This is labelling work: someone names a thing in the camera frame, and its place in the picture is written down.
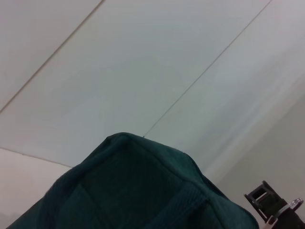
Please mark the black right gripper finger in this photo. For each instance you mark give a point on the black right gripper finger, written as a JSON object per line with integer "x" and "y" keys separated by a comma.
{"x": 267, "y": 202}
{"x": 293, "y": 218}

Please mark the dark teal insulated lunch bag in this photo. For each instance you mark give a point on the dark teal insulated lunch bag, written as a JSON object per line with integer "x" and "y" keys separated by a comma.
{"x": 143, "y": 190}

